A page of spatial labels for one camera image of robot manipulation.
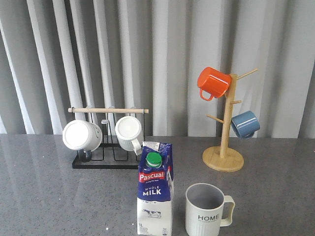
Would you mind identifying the Pascual whole milk carton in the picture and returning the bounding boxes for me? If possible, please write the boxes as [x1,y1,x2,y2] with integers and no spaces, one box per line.
[137,141,174,236]

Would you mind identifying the white HOME mug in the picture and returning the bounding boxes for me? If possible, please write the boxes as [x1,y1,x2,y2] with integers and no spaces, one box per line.
[185,183,235,236]

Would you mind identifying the white ribbed mug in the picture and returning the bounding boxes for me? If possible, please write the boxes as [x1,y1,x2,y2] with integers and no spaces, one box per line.
[115,116,143,155]

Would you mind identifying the orange enamel mug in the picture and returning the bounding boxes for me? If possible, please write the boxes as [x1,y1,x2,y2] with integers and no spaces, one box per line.
[197,67,232,101]

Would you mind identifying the white smiley mug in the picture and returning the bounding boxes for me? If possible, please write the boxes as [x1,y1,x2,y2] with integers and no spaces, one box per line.
[63,120,103,162]

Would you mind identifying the wooden mug tree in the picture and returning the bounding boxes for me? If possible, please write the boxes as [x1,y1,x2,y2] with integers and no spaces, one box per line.
[202,68,258,172]

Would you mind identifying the blue enamel mug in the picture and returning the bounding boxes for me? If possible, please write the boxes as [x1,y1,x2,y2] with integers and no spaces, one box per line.
[231,111,260,139]

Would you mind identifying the grey curtain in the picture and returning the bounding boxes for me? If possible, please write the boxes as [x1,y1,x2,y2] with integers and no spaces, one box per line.
[0,0,315,138]

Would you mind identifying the black wire mug rack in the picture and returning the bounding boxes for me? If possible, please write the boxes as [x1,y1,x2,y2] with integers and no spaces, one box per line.
[68,107,149,169]

